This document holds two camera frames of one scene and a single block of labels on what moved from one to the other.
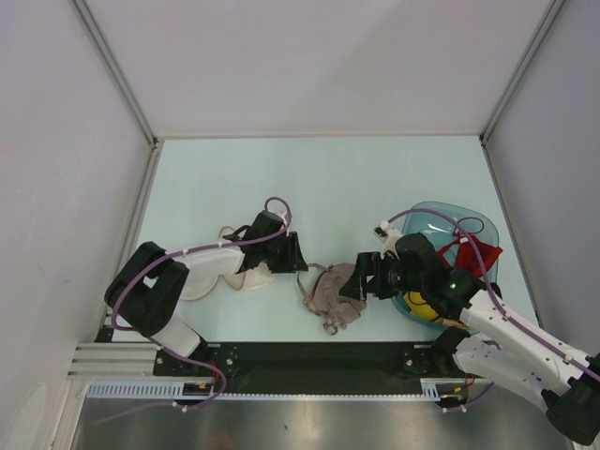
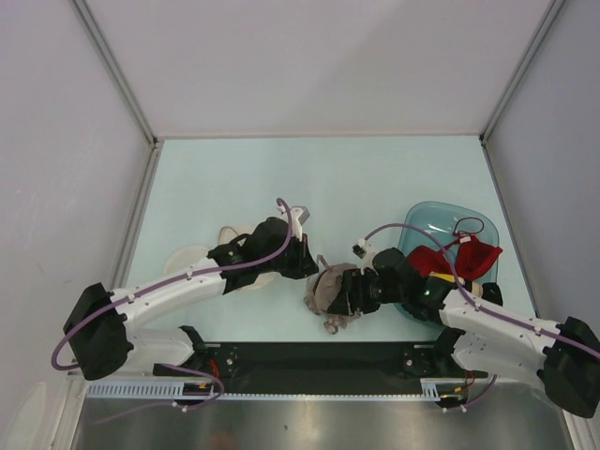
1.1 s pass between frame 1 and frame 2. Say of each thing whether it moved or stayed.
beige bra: stayed
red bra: stayed
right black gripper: moved
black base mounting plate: stayed
